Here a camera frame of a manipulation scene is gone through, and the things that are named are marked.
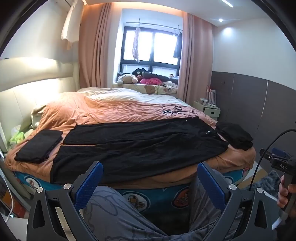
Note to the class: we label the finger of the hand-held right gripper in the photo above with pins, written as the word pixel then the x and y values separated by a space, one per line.
pixel 278 151

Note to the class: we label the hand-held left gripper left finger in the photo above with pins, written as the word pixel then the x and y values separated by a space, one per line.
pixel 89 183

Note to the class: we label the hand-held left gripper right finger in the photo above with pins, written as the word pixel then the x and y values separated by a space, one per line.
pixel 211 183

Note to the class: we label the folded black ribbed pants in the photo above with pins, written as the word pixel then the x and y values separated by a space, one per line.
pixel 38 146

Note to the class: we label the person's right hand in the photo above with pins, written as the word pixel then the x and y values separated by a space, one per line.
pixel 282 194

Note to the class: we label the grey shaggy rug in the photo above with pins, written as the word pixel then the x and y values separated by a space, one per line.
pixel 270 183

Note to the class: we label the person's right leg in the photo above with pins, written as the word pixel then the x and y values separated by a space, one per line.
pixel 203 208

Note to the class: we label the pile of black clothes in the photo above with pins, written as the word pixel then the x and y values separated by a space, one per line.
pixel 235 135

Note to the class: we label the bed with cartoon sheet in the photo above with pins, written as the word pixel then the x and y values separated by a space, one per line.
pixel 159 197

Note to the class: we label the white nightstand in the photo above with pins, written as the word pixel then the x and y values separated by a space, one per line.
pixel 211 112

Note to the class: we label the orange fleece blanket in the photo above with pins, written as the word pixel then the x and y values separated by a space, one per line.
pixel 104 111

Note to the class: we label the phone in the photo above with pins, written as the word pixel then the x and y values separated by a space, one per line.
pixel 168 112

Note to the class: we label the green tissue packet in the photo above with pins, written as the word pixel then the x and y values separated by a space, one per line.
pixel 17 138

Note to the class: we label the cream pillow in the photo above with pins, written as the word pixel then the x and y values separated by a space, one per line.
pixel 37 111

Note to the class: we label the beige plush toy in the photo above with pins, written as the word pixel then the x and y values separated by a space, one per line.
pixel 126 79

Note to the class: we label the cream padded headboard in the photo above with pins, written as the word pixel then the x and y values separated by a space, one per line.
pixel 23 92

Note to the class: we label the plush toys on window seat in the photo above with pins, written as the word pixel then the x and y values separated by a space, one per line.
pixel 161 77

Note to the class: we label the pink plush toy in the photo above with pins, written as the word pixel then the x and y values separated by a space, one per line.
pixel 150 81

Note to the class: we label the pink curtain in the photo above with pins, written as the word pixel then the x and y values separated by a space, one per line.
pixel 194 58
pixel 97 46

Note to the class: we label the black hanging garment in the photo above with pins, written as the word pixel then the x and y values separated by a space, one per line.
pixel 177 46

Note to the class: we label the pale pink hanging garment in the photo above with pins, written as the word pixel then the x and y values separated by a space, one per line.
pixel 136 46

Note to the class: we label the black framed window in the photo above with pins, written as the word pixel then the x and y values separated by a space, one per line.
pixel 161 46

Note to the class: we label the ceiling strip light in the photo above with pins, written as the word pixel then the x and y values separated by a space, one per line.
pixel 226 2

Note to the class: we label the white hanging garment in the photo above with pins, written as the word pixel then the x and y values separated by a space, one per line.
pixel 71 25

